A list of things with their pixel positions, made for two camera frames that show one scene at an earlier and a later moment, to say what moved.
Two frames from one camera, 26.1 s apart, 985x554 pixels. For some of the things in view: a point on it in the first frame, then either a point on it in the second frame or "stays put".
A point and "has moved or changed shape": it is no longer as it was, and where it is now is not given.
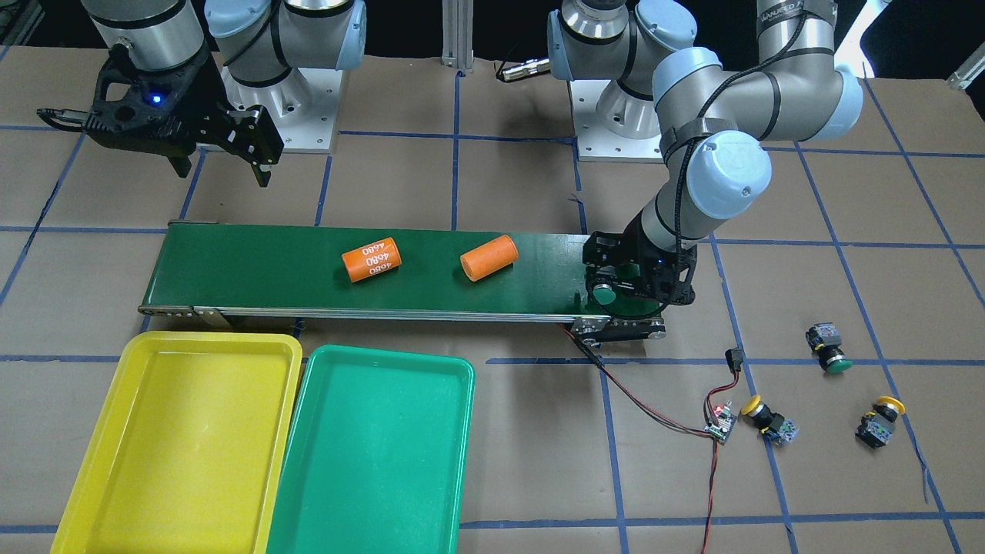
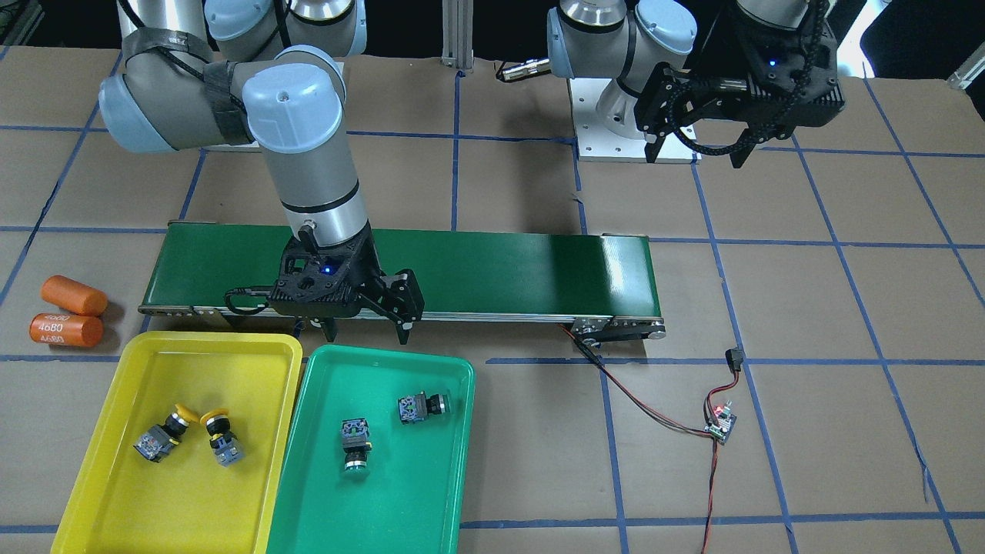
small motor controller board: (722, 423) stays put
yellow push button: (877, 425) → (224, 442)
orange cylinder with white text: (371, 259) has moved or changed shape
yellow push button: (779, 429) → (156, 442)
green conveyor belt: (276, 270) stays put
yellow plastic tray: (191, 455) stays put
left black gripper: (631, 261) → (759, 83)
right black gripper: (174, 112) → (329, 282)
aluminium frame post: (457, 34) stays put
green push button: (604, 294) → (417, 407)
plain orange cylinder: (489, 256) → (69, 295)
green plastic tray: (379, 458) stays put
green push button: (823, 340) → (356, 444)
